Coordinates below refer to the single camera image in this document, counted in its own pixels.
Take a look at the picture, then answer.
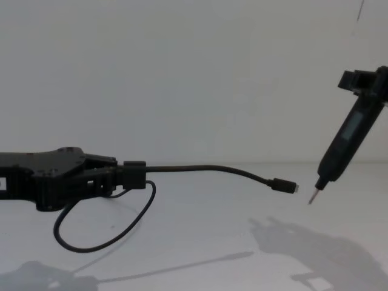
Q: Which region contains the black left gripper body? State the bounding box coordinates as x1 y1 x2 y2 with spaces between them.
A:
0 147 89 213

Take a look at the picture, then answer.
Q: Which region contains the black electric screwdriver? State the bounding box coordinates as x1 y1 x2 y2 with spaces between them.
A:
306 89 387 206

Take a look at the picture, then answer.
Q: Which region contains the black cable with plug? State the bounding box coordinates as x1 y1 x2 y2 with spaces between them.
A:
53 164 301 253

